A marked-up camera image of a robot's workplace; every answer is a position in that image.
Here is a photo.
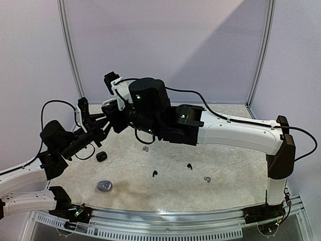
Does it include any aluminium front rail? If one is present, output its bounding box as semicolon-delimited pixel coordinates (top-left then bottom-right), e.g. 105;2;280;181
21;193;314;241

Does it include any blue grey charging case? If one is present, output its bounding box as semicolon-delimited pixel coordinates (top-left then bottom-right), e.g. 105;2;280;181
97;180;113;192

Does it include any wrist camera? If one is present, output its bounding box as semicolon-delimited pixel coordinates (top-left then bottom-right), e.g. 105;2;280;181
104;72;132;111
75;97;89;133

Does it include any black earbud right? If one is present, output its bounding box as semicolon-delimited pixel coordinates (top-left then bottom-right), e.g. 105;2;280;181
187;163;193;170

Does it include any black earbud charging case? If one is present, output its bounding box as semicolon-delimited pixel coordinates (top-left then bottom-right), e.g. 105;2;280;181
96;151;108;162

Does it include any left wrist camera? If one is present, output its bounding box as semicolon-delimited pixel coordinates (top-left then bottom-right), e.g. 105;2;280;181
75;97;89;133

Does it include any right aluminium frame post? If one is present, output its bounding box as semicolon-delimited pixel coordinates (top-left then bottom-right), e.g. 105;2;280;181
246;0;276;108

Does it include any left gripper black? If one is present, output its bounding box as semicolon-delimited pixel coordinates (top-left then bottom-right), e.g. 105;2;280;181
59;113;111;160

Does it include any left aluminium frame post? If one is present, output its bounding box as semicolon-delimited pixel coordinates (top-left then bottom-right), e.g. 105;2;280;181
57;0;85;98

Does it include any white earbud charging case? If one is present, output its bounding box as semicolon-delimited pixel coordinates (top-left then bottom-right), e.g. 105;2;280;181
101;98;117;107

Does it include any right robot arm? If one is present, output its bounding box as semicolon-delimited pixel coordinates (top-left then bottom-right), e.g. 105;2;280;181
102;73;296;219

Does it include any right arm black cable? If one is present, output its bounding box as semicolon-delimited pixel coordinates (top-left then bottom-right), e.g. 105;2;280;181
115;77;317;163

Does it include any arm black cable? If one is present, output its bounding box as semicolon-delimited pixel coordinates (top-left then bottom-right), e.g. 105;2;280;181
36;100;77;156
115;77;317;163

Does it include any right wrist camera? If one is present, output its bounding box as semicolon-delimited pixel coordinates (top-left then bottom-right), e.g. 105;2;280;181
104;72;132;111

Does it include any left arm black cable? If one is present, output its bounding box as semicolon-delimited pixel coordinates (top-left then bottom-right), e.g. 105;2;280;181
36;100;77;156

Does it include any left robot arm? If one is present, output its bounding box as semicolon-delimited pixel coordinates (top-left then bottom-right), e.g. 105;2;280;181
1;97;111;221

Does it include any aluminium frame post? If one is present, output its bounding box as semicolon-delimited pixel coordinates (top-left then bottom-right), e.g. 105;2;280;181
246;0;276;108
57;0;85;98

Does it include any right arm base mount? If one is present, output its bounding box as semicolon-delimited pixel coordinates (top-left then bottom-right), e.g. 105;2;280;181
242;203;285;224

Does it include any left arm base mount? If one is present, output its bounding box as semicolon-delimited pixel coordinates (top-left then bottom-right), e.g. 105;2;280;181
49;202;93;224

